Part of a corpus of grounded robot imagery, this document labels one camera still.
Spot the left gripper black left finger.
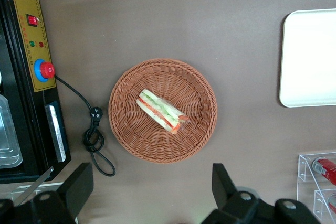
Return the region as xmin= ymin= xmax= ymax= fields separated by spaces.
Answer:
xmin=0 ymin=162 xmax=95 ymax=224

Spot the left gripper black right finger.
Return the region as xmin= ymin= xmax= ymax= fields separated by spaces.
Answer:
xmin=202 ymin=163 xmax=325 ymax=224

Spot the triangle sandwich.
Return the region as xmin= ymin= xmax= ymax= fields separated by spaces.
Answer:
xmin=135 ymin=89 xmax=190 ymax=134

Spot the round brown wicker basket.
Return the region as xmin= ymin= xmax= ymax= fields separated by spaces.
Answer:
xmin=108 ymin=58 xmax=218 ymax=164

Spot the cream plastic tray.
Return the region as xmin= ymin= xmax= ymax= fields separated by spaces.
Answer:
xmin=279 ymin=8 xmax=336 ymax=108

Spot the clear plastic food container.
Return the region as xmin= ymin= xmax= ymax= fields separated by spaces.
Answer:
xmin=0 ymin=94 xmax=23 ymax=169

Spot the clear acrylic bottle rack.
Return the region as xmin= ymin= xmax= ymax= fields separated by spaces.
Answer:
xmin=296 ymin=152 xmax=336 ymax=222

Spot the black sealing machine yellow panel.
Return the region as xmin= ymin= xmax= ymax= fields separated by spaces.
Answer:
xmin=0 ymin=0 xmax=72 ymax=206

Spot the red cola bottle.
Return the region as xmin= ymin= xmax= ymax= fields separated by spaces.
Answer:
xmin=311 ymin=156 xmax=336 ymax=183

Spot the black power cable with plug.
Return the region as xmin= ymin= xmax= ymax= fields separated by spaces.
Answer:
xmin=54 ymin=74 xmax=116 ymax=177

